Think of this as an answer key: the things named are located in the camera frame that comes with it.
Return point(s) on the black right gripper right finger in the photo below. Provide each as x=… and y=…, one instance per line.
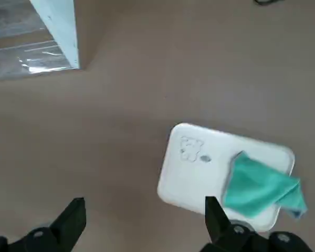
x=218, y=225

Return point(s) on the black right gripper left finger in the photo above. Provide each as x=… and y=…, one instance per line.
x=65, y=223

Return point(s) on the green microfibre cloth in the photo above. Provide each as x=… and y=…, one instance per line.
x=257, y=183

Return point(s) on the clear acrylic tiered shelf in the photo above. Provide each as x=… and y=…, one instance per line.
x=60, y=29

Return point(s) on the cream tray with rabbit print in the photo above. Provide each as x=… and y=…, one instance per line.
x=194, y=178

